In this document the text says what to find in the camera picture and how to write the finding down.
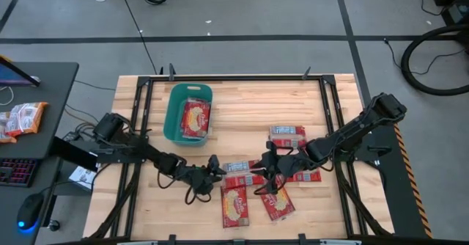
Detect black side desk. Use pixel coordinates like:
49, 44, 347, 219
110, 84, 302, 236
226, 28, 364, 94
0, 61, 80, 245

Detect black equipment case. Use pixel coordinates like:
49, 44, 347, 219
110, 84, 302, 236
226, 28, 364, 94
430, 0, 469, 26

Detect black aluminium table frame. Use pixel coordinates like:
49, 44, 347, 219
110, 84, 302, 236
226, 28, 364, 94
86, 74, 395, 245

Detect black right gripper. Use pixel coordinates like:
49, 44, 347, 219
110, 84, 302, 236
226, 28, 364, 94
251, 152, 312, 194

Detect black mouse blue light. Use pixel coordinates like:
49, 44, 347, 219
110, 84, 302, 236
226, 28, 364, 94
16, 192, 45, 234

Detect black platform hazard stripe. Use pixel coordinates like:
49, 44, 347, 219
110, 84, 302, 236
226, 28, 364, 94
339, 122, 434, 239

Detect red popcorn bag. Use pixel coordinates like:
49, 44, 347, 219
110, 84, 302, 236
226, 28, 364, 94
221, 159, 265, 190
219, 185, 251, 229
269, 125, 308, 150
260, 184, 296, 222
180, 97, 213, 140
285, 168, 323, 183

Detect long black floor cable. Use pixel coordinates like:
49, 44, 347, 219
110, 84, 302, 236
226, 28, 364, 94
117, 0, 159, 76

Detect teal plastic basket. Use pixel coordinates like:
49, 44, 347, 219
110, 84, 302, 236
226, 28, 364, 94
163, 82, 214, 147

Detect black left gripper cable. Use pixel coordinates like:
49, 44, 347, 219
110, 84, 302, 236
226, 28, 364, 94
184, 183, 213, 206

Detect open laptop screen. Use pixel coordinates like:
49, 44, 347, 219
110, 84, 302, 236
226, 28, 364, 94
0, 55, 41, 88

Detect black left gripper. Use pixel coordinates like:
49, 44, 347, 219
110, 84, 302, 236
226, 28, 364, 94
182, 154, 227, 195

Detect black control box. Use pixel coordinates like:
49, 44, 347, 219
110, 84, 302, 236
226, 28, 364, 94
49, 136, 99, 172

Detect red backlit keyboard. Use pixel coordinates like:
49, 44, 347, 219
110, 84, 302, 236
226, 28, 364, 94
0, 158, 40, 189

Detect large black hose loop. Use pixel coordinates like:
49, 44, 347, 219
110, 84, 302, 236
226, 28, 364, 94
400, 23, 469, 97

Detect orange snack bag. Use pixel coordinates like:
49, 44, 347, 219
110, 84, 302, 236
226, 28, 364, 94
5, 101, 49, 138
0, 111, 18, 145

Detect white printed booklet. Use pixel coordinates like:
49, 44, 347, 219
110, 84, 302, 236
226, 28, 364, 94
68, 165, 97, 192

